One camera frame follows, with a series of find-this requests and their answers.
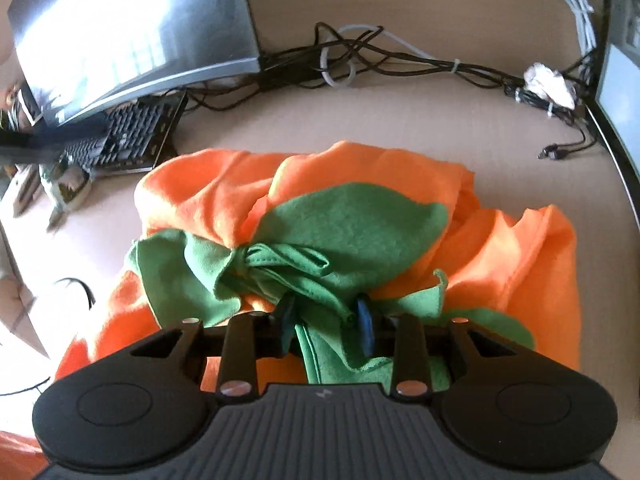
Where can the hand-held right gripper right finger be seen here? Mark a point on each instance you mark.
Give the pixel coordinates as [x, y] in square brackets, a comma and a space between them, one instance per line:
[364, 321]

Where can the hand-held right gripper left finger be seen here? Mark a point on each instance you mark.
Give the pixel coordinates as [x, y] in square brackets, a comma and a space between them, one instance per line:
[286, 316]

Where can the orange and green garment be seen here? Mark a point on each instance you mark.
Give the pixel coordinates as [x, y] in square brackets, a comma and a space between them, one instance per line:
[350, 230]

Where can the black keyboard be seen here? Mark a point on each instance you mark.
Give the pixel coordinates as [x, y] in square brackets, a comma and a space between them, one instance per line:
[131, 136]

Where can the small green and white object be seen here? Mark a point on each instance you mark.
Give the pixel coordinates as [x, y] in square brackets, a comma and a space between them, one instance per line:
[65, 186]

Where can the crumpled white paper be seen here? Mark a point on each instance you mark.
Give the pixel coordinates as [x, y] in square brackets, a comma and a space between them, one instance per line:
[549, 85]

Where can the curved computer monitor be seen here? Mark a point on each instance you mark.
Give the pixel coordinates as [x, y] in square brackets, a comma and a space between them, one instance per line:
[125, 30]

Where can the dark-framed monitor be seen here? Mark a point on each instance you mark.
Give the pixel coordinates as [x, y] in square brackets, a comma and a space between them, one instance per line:
[619, 60]

